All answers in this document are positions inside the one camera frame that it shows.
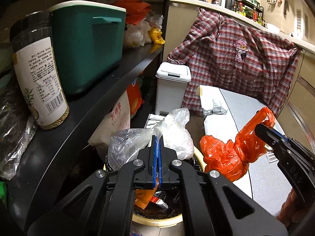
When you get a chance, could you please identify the person's right hand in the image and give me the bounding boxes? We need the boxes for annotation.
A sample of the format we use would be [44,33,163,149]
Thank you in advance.
[276,189,312,227]

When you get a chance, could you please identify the white rice sack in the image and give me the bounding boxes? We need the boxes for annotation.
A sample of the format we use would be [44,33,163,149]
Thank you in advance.
[88,91,130,160]

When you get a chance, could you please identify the white small trash bin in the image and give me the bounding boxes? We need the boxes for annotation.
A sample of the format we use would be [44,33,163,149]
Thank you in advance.
[155,62,191,115]

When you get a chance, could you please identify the red plaid shirt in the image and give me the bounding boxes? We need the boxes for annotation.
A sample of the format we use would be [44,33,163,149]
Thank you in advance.
[167,9,301,116]

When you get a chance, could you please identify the yellow plastic bag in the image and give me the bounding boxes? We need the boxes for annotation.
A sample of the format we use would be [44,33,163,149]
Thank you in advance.
[148,27,166,45]

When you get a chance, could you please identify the yellow rim trash bucket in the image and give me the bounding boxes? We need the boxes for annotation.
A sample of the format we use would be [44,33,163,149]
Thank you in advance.
[101,147,195,235]

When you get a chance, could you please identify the black shelf rack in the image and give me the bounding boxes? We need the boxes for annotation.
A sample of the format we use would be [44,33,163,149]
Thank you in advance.
[1,0,163,235]

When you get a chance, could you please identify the green plastic storage box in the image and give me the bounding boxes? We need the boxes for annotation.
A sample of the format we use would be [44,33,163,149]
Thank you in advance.
[49,0,127,94]

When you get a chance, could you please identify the white label grain jar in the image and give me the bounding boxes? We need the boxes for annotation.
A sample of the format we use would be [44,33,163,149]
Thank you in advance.
[10,11,69,129]

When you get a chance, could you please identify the orange plastic bag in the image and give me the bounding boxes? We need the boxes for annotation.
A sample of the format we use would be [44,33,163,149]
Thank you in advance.
[200,107,275,182]

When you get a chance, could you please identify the white plastic bags on shelf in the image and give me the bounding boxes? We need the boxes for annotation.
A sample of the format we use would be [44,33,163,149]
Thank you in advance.
[123,15,164,48]

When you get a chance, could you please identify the clear plastic bag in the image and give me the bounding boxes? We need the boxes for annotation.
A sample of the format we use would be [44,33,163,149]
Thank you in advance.
[107,108,194,171]

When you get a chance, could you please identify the red blue package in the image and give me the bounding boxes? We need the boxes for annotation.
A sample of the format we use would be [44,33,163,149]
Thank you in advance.
[127,79,144,118]

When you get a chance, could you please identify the orange bag on shelf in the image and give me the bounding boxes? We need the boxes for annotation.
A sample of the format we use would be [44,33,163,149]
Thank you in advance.
[113,0,151,25]

